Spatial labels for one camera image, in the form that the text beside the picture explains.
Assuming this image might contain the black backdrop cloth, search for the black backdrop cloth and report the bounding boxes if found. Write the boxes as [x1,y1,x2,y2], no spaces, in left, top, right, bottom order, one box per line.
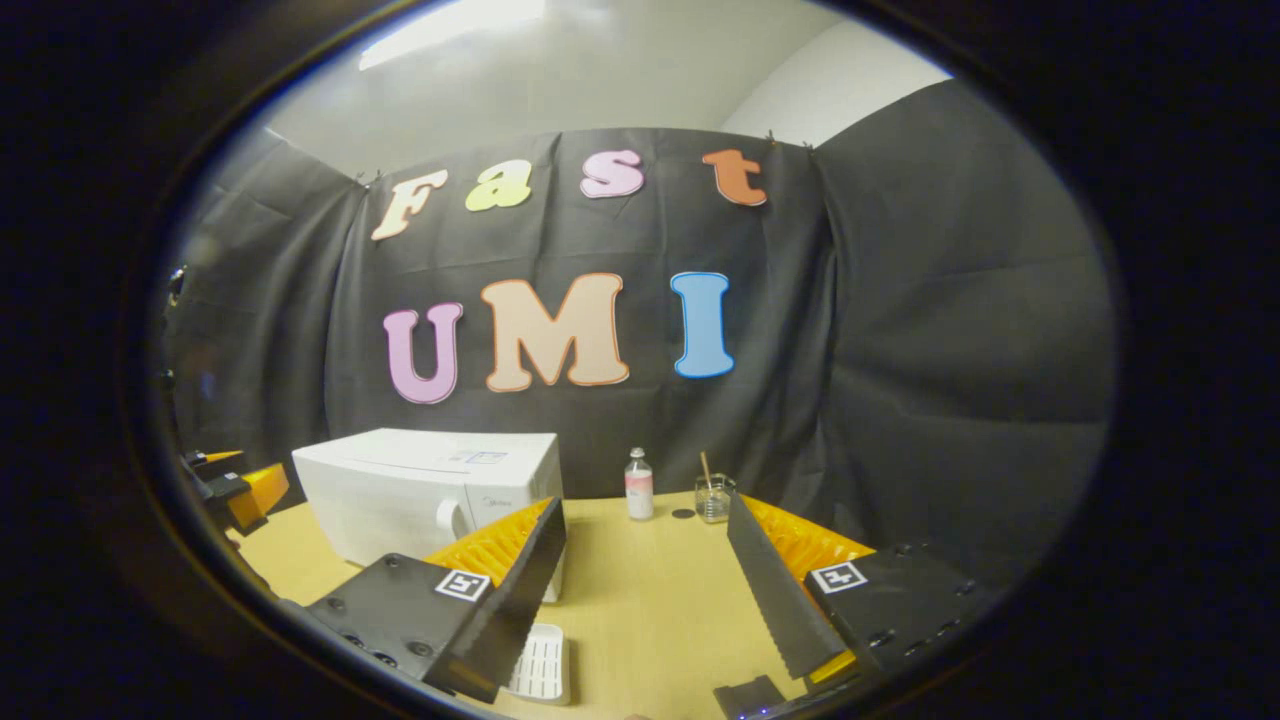
[165,80,1116,591]

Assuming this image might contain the glass cup with stick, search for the glass cup with stick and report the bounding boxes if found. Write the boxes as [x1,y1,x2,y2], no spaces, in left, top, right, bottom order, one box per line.
[695,452,738,524]

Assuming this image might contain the small bottle with pink label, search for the small bottle with pink label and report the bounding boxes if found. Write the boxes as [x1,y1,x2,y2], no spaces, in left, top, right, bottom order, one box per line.
[625,447,655,521]

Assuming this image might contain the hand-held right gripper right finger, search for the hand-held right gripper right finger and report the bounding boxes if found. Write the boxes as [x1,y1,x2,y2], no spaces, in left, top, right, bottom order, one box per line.
[726,492,1001,687]

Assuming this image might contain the white plastic tray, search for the white plastic tray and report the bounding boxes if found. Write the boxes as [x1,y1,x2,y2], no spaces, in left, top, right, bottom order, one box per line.
[503,623,572,706]

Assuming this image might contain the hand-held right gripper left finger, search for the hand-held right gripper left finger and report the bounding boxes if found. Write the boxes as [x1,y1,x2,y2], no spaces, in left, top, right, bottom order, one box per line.
[305,497,568,704]

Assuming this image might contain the white microwave oven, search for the white microwave oven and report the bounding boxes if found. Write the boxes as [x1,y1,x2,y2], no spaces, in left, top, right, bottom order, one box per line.
[292,428,566,603]

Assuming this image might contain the black flat device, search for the black flat device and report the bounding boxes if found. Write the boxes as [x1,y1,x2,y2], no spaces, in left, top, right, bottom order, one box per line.
[712,675,788,720]

